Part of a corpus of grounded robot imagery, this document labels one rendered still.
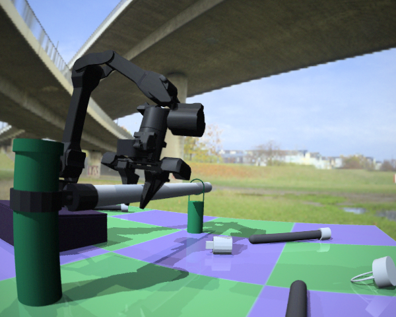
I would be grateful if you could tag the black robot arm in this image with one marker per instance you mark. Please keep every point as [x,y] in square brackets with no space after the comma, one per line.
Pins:
[180,118]

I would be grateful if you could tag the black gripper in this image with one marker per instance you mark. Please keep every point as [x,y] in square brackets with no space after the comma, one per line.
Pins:
[159,169]

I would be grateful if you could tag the small white cylinder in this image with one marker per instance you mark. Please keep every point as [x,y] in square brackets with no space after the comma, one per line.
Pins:
[220,245]

